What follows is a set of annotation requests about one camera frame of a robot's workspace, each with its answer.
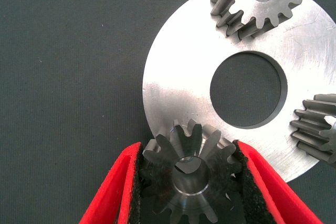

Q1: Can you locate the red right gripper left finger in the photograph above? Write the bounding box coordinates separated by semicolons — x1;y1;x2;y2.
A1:
78;141;144;224

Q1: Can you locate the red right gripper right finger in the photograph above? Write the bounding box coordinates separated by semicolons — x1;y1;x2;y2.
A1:
233;139;323;224

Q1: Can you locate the dark steel planetary gear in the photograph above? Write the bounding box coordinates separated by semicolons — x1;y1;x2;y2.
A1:
288;93;336;167
140;118;245;224

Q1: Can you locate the bright steel planetary gear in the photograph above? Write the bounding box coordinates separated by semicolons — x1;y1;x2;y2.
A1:
211;0;307;41

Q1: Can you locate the round metal carrier plate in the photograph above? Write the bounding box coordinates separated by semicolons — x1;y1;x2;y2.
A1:
142;0;336;183

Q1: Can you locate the dark grey table cloth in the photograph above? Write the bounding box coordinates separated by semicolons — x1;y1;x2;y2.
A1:
0;0;336;224

